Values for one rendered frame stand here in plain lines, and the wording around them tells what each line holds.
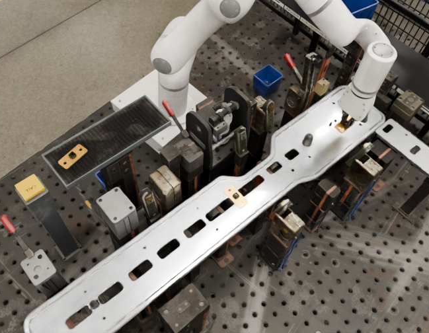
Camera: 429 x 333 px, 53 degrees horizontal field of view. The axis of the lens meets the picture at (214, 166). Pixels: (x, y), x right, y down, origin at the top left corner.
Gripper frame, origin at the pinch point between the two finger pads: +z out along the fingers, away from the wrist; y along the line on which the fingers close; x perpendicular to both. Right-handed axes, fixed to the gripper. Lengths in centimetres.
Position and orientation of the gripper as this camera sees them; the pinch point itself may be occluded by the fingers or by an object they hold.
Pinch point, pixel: (348, 119)
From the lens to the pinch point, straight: 155.8
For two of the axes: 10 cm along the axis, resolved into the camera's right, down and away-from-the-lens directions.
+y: 6.5, 6.6, -3.7
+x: 7.5, -5.4, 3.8
